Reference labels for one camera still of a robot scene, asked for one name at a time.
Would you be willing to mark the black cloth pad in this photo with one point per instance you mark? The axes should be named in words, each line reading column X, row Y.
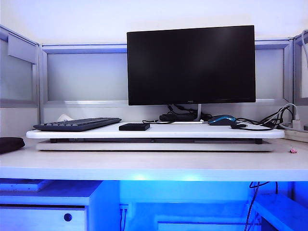
column 10, row 145

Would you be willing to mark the black computer keyboard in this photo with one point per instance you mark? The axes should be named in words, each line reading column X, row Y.
column 79, row 124

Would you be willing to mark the black computer monitor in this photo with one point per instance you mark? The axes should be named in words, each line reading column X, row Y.
column 191, row 65

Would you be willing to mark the small pink object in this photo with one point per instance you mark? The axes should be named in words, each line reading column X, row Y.
column 293, row 151

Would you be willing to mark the wide grey cubicle partition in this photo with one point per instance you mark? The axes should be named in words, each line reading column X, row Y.
column 86, row 74

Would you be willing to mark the silver monitor stand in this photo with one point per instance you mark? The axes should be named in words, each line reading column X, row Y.
column 199, row 113

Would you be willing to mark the grey side partition with bracket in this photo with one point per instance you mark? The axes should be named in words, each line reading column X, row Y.
column 16, row 79

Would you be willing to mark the white drawer cabinet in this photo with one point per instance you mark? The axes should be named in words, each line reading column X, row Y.
column 45, row 211

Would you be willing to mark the blue and grey mouse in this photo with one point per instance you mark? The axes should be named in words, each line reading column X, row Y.
column 222, row 120

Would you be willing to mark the blue-lit step shelf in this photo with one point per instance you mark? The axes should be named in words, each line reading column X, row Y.
column 284, row 211

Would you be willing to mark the white power strip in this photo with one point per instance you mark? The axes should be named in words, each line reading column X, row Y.
column 297, row 134

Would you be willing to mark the dark portable hard drive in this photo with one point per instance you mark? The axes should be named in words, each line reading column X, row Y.
column 134, row 127

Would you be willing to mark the white desk riser board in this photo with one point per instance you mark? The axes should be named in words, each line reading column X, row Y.
column 180, row 133

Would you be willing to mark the flat white board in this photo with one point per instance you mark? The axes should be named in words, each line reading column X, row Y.
column 21, row 185

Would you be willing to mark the white charger plug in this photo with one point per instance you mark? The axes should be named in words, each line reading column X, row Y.
column 296, row 125

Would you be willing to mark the white wall socket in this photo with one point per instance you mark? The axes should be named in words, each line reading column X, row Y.
column 124, row 209

